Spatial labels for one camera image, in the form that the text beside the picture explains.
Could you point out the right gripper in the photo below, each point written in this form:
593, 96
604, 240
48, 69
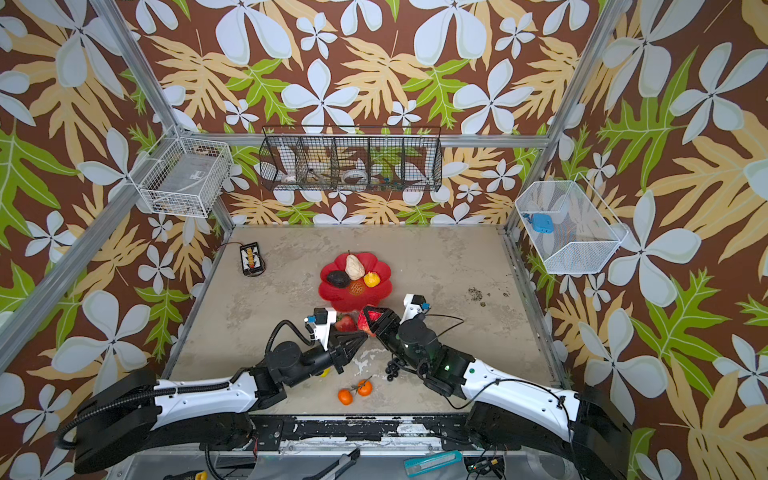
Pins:
393, 328

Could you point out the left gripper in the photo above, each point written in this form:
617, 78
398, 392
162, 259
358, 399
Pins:
337, 351

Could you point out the red fake strawberry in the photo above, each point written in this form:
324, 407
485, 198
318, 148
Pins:
346, 324

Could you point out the small orange-yellow fruit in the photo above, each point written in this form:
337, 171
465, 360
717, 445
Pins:
371, 279

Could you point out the black fake grape bunch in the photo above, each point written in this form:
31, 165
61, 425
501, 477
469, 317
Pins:
394, 368

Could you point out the cream fake garlic bulb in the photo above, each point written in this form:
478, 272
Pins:
354, 268

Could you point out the dark fake avocado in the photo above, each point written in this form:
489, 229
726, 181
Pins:
338, 279

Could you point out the red fake pomegranate piece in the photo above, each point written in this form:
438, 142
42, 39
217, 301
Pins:
366, 318

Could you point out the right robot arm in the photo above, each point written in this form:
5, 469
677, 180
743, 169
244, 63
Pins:
583, 427

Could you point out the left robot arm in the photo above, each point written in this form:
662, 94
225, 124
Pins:
139, 413

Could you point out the red flower-shaped fruit bowl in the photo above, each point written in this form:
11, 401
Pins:
356, 295

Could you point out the orange mandarin right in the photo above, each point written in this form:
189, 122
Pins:
364, 388

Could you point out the orange mandarin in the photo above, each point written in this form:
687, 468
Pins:
364, 388
345, 397

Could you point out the orange mandarin left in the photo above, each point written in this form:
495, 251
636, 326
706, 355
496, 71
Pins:
345, 397

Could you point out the black charger board with connectors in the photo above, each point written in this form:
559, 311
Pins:
253, 264

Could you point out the teal box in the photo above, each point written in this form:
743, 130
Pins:
426, 464

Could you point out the blue object in basket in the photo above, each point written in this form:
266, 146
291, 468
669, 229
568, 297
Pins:
541, 223

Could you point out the white mesh basket right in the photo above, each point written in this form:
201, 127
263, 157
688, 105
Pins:
587, 231

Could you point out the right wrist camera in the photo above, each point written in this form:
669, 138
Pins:
414, 305

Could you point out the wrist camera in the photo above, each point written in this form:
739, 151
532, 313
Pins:
414, 305
320, 324

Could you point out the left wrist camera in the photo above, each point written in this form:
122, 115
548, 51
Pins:
320, 324

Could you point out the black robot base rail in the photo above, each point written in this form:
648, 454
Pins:
430, 431

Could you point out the black wire basket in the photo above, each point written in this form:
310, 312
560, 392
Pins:
355, 158

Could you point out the aluminium corner frame post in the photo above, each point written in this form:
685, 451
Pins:
148, 83

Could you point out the white wire basket left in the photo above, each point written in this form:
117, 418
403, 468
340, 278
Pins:
182, 174

